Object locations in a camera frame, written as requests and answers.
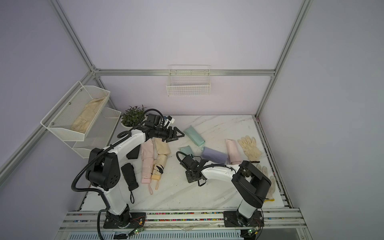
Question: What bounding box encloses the white wire wall basket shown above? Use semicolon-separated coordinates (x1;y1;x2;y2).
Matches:
166;65;211;97

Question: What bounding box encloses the pink umbrella sleeve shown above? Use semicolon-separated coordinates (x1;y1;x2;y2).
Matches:
141;139;154;161

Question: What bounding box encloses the black umbrella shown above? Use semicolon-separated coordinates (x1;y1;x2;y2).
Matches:
121;163;139;204

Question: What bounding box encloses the pink umbrella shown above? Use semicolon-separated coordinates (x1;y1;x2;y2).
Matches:
141;158;154;195
226;139;243;165

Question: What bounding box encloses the yellow umbrella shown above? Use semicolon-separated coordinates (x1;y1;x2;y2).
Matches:
151;155;168;190

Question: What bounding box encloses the yellow umbrella sleeve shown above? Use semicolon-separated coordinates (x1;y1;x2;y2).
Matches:
155;138;171;156

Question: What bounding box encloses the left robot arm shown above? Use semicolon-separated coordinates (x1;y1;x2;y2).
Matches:
71;109;185;223

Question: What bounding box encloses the green umbrella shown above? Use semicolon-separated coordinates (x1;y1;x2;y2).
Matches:
179;146;194;156
184;126;206;147

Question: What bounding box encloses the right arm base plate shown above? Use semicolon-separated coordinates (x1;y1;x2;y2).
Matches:
223;211;264;227

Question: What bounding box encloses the white tiered mesh shelf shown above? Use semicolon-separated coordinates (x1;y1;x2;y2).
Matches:
41;82;121;159

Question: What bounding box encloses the purple umbrella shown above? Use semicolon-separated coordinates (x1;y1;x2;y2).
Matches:
200;147;229;164

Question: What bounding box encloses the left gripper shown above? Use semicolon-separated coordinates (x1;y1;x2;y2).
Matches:
154;126;185;143

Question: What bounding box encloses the cream glove in shelf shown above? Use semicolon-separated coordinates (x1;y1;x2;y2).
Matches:
71;97;106;134

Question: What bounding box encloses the aluminium rail frame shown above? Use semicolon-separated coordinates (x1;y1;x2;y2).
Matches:
55;208;312;240

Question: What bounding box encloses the cream work glove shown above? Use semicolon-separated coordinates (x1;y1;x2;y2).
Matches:
238;136;262;164

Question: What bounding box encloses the black umbrella sleeve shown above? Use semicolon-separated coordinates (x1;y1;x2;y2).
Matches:
126;145;141;160

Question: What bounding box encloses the potted green plant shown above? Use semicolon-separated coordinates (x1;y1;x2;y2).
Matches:
121;105;146;128

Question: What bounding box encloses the white speckled work glove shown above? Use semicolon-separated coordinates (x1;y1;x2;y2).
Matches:
256;164;277;203

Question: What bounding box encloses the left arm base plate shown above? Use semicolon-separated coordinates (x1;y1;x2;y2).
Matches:
103;212;147;229

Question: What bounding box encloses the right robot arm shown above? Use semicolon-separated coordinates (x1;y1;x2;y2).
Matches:
176;151;272;226

